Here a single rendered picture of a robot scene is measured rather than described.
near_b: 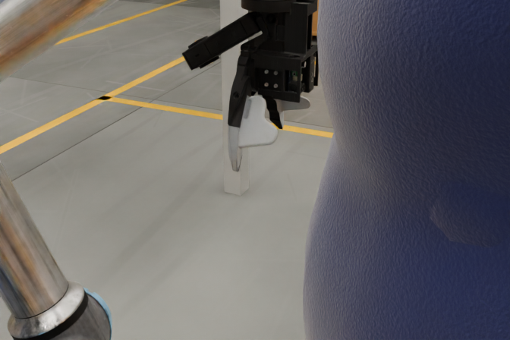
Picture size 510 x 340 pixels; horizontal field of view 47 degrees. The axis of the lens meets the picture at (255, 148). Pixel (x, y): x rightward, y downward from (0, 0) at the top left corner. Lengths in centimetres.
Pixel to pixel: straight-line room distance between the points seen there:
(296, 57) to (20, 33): 30
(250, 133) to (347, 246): 49
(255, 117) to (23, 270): 38
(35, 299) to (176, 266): 232
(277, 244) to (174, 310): 75
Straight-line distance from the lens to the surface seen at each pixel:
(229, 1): 340
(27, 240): 86
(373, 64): 16
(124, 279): 313
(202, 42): 74
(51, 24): 57
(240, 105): 69
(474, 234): 17
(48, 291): 89
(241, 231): 344
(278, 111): 81
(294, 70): 68
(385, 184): 18
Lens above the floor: 184
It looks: 24 degrees down
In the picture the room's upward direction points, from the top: straight up
